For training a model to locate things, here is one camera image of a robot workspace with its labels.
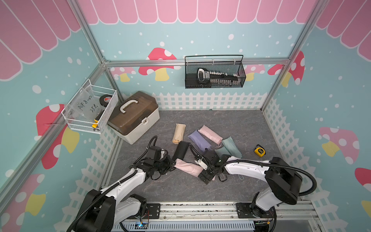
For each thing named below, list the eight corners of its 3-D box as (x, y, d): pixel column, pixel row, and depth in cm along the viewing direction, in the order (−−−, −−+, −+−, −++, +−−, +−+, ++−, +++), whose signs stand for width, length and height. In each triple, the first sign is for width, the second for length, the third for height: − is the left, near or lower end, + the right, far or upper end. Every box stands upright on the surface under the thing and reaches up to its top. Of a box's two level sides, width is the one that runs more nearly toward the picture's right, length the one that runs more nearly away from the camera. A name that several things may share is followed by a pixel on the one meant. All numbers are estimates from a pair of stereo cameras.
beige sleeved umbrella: (171, 143, 102) (171, 141, 100) (176, 125, 112) (176, 123, 110) (181, 144, 101) (181, 142, 99) (186, 126, 111) (185, 124, 109)
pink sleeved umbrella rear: (198, 130, 108) (198, 129, 106) (204, 126, 111) (204, 124, 109) (219, 147, 99) (220, 145, 97) (225, 141, 102) (225, 140, 100)
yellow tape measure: (259, 158, 96) (261, 156, 94) (251, 149, 100) (252, 147, 98) (265, 154, 98) (267, 152, 95) (257, 145, 102) (259, 143, 99)
